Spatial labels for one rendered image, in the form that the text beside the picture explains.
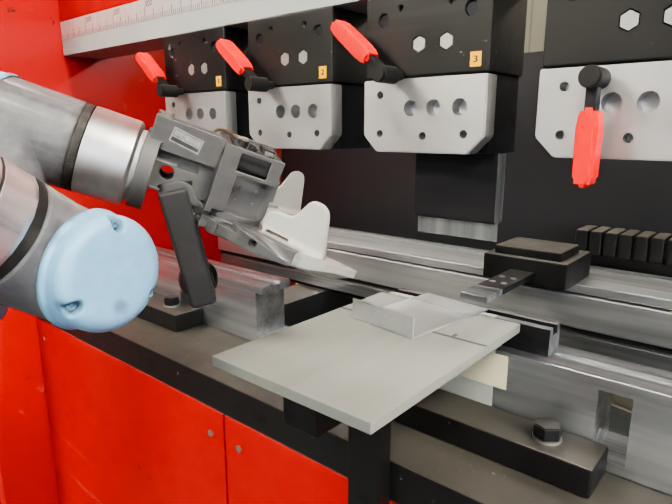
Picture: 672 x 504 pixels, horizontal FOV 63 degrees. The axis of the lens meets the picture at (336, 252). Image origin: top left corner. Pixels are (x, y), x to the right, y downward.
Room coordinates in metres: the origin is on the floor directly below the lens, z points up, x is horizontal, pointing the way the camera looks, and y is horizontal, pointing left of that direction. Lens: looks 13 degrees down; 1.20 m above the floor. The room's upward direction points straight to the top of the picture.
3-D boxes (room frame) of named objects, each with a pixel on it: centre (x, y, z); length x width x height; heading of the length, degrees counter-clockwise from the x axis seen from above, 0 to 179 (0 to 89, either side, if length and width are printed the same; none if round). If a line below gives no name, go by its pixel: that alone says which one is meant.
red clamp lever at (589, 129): (0.47, -0.21, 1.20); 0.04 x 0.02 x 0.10; 140
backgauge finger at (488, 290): (0.74, -0.25, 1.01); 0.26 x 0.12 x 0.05; 140
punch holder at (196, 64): (0.89, 0.19, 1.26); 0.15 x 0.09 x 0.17; 50
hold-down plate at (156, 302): (0.96, 0.36, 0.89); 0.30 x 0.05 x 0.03; 50
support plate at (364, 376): (0.51, -0.04, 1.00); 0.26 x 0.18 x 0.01; 140
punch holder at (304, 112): (0.76, 0.04, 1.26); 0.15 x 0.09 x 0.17; 50
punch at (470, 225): (0.62, -0.14, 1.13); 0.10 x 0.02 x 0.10; 50
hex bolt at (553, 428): (0.49, -0.21, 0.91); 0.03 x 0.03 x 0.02
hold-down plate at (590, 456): (0.55, -0.13, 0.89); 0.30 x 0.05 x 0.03; 50
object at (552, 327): (0.61, -0.15, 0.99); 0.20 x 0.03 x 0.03; 50
